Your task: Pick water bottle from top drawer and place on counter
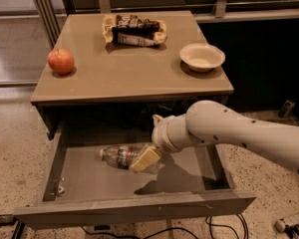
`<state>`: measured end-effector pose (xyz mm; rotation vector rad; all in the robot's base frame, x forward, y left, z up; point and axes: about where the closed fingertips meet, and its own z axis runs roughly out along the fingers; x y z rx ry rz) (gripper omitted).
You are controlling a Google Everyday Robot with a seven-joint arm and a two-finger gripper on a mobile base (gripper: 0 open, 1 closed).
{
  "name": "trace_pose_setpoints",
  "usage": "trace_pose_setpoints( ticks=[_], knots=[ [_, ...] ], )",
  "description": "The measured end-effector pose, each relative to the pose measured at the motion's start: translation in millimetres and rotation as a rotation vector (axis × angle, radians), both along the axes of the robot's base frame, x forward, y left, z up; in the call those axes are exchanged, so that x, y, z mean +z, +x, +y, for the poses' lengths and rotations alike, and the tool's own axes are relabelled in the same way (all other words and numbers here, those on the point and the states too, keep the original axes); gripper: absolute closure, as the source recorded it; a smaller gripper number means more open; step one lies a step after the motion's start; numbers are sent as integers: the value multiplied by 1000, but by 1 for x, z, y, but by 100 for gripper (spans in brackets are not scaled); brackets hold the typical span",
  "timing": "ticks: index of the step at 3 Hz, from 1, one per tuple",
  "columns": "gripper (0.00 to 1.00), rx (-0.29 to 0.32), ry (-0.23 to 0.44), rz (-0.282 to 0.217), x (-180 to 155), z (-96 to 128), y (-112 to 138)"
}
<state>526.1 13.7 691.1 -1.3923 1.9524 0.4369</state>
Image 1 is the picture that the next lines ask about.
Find grey open top drawer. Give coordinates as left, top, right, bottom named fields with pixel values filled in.
left=14, top=118, right=255, bottom=229

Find clear plastic water bottle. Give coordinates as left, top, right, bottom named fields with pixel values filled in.
left=100, top=145, right=161, bottom=174

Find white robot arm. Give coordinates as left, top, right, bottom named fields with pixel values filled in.
left=130, top=101, right=299, bottom=174

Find small dark floor object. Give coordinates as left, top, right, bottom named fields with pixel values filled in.
left=278, top=100, right=295, bottom=119

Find white power strip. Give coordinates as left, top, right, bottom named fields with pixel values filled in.
left=275, top=213, right=299, bottom=232

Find black power adapter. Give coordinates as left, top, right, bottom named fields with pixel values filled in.
left=0, top=214, right=16, bottom=226

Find brown chip bag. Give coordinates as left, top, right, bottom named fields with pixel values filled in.
left=102, top=14, right=167, bottom=47

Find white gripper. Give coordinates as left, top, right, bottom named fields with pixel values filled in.
left=129, top=115, right=189, bottom=172

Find black floor cables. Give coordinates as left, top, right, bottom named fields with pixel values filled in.
left=81, top=213, right=250, bottom=239

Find white bowl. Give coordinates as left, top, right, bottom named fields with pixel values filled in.
left=179, top=43, right=225, bottom=73

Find grey cabinet with counter top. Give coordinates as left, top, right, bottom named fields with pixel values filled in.
left=31, top=11, right=233, bottom=133

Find red apple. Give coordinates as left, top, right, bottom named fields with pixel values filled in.
left=47, top=48, right=75, bottom=75

